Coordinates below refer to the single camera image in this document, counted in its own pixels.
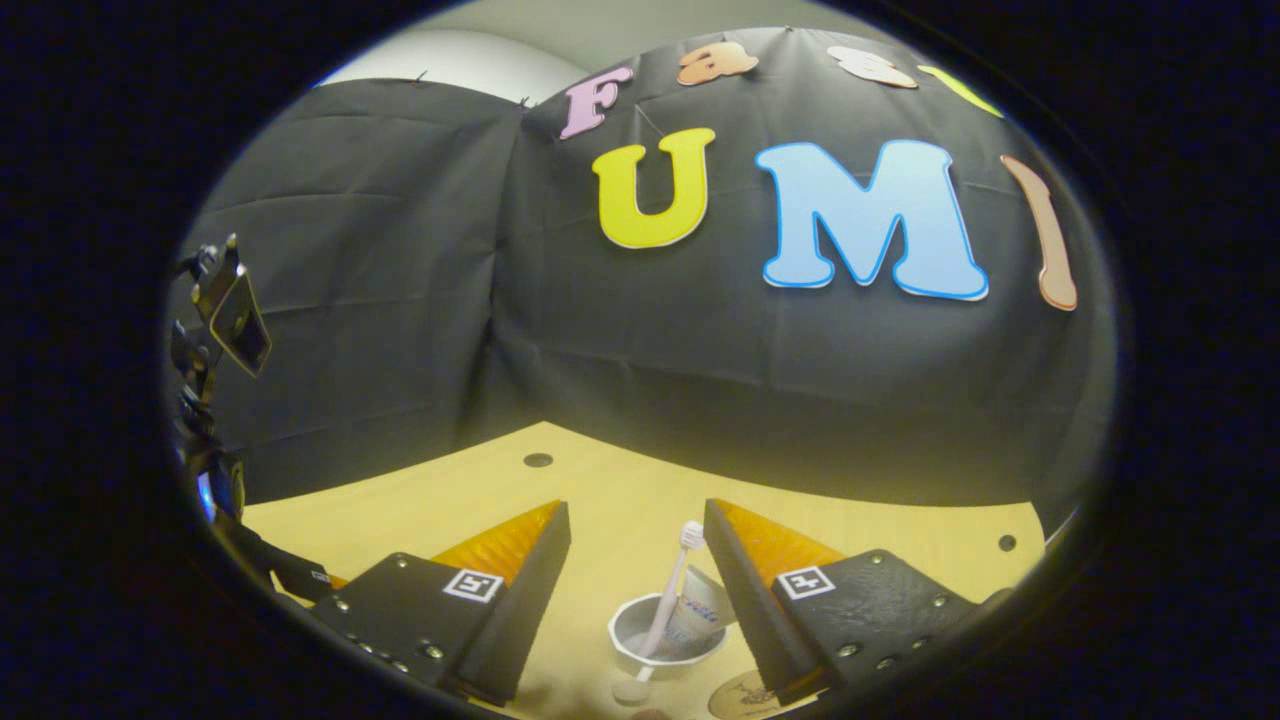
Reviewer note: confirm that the white toothbrush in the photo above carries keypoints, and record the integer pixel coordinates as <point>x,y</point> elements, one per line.
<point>672,590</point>

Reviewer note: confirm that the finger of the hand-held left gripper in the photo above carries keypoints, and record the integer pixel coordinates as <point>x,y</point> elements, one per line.
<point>290,572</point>

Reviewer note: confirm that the white toothpaste tube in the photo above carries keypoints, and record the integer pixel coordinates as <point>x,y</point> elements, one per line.
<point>705,605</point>

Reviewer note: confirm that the round cork coaster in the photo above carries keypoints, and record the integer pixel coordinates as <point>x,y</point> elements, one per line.
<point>740,700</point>

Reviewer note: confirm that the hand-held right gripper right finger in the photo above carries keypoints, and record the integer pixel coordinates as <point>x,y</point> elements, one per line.
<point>750,615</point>

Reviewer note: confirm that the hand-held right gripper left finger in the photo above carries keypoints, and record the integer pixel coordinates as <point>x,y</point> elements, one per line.
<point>520,605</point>

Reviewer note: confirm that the white cup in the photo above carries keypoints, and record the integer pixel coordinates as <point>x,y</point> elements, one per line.
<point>625,640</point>

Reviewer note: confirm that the black backdrop cloth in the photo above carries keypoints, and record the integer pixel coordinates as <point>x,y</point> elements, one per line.
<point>700,380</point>

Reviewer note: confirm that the light wooden desktop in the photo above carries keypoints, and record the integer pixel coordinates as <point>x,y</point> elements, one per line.
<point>620,490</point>

